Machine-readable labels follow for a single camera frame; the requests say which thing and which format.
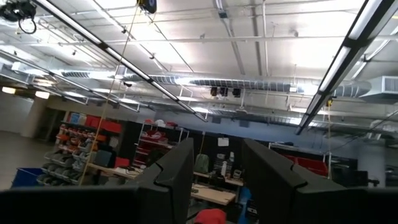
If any silver ceiling air duct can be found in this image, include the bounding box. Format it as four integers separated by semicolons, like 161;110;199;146
61;70;373;98

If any wooden workbench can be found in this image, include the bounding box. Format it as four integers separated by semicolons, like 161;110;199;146
190;182;238;207

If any shelf with storage bins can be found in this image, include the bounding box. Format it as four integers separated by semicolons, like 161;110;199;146
36;111;123;187

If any red bins rack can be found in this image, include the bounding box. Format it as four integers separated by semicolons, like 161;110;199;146
284;154;330;177

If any red rounded object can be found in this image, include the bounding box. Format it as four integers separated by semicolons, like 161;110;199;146
193;208;228;224

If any green backpack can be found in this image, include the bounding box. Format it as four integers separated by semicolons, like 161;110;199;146
195;153;210;174

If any white ceiling vent unit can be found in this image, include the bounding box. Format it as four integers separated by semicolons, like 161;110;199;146
359;75;398;104

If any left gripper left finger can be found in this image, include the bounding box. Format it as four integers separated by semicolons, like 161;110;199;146
0;138;196;224

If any white shelf with red bins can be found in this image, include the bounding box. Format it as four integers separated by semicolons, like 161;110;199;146
132;119;190;169

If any black ceiling cord reel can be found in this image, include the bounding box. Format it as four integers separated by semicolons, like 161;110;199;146
136;0;158;15

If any blue rolling bin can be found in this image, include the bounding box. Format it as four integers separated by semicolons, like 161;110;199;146
11;167;45;189

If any black overhead camera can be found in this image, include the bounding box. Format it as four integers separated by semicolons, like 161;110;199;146
0;0;37;35

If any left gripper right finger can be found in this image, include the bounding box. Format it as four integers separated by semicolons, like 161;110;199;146
241;138;398;224

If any yellow extension cable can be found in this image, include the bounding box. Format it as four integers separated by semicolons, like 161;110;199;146
79;4;141;186

